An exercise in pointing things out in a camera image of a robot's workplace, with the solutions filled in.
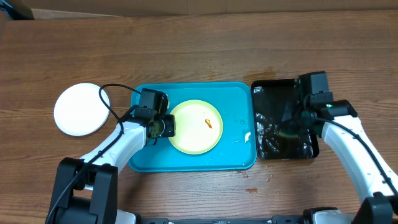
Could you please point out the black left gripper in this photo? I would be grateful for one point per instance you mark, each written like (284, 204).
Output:
(171, 129)

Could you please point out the green yellow sponge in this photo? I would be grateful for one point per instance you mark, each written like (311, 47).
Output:
(283, 133)

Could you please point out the yellow green plate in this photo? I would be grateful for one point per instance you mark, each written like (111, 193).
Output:
(198, 127)

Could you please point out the white plate with red stain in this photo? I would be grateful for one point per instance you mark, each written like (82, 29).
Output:
(81, 109)

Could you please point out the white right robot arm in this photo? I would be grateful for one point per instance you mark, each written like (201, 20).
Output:
(338, 124)

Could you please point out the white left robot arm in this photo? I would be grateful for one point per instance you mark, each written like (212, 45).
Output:
(86, 189)

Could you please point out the black rectangular tray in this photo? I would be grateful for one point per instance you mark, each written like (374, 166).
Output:
(269, 98)

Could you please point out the blue plastic tray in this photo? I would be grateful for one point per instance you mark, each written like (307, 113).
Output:
(236, 149)

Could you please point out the brown cardboard backdrop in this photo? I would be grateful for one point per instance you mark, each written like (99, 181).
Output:
(191, 7)

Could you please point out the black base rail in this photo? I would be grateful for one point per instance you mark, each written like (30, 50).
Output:
(278, 219)

